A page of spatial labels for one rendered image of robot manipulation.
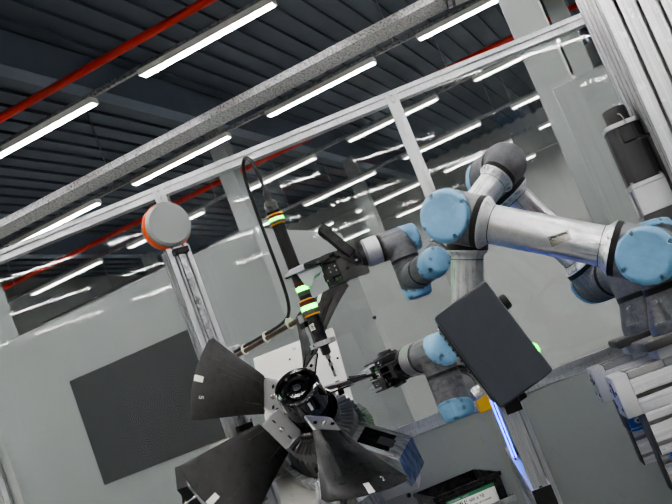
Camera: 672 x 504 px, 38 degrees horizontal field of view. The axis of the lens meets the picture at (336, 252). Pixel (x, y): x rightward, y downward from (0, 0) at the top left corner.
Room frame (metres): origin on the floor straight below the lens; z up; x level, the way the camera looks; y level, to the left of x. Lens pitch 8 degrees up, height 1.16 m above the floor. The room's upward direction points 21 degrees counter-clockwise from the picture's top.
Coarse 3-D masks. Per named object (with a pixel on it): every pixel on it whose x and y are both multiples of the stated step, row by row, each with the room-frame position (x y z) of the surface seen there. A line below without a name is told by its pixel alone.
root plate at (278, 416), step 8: (272, 416) 2.49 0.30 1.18; (280, 416) 2.50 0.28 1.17; (264, 424) 2.48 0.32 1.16; (272, 424) 2.49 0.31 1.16; (280, 424) 2.49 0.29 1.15; (288, 424) 2.50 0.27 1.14; (272, 432) 2.48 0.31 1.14; (280, 432) 2.49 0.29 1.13; (288, 432) 2.50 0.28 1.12; (296, 432) 2.51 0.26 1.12; (280, 440) 2.49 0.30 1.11; (288, 440) 2.50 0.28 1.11
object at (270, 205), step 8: (264, 192) 2.51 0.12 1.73; (272, 200) 2.51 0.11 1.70; (272, 208) 2.50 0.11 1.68; (312, 320) 2.50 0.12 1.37; (320, 320) 2.51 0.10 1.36; (312, 328) 2.51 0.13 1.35; (320, 328) 2.51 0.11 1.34; (320, 336) 2.51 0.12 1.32; (328, 344) 2.52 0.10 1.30; (328, 352) 2.51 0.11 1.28
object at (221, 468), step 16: (256, 432) 2.47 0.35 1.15; (224, 448) 2.44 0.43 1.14; (240, 448) 2.45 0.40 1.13; (256, 448) 2.46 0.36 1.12; (272, 448) 2.47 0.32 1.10; (192, 464) 2.43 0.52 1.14; (208, 464) 2.43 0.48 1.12; (224, 464) 2.43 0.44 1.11; (240, 464) 2.44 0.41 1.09; (256, 464) 2.45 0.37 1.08; (272, 464) 2.47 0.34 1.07; (192, 480) 2.42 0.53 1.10; (208, 480) 2.42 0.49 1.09; (224, 480) 2.42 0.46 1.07; (240, 480) 2.43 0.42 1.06; (256, 480) 2.45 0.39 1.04; (272, 480) 2.46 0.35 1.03; (208, 496) 2.41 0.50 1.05; (224, 496) 2.42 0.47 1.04; (240, 496) 2.43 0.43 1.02; (256, 496) 2.44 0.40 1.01
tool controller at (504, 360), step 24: (480, 288) 1.67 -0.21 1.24; (456, 312) 1.67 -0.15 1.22; (480, 312) 1.67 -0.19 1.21; (504, 312) 1.67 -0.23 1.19; (456, 336) 1.67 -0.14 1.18; (480, 336) 1.67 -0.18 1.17; (504, 336) 1.67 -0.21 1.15; (480, 360) 1.67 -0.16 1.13; (504, 360) 1.67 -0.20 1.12; (528, 360) 1.66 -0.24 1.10; (480, 384) 1.69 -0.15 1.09; (504, 384) 1.67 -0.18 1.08; (528, 384) 1.67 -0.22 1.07
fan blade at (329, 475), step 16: (320, 432) 2.41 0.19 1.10; (336, 432) 2.45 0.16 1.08; (320, 448) 2.37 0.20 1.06; (336, 448) 2.38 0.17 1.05; (352, 448) 2.41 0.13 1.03; (320, 464) 2.33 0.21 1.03; (336, 464) 2.34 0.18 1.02; (352, 464) 2.35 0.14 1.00; (368, 464) 2.37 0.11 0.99; (384, 464) 2.40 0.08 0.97; (320, 480) 2.29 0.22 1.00; (336, 480) 2.30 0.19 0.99; (352, 480) 2.31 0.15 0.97; (368, 480) 2.32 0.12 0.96; (400, 480) 2.35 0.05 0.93; (336, 496) 2.27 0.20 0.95; (352, 496) 2.27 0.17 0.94
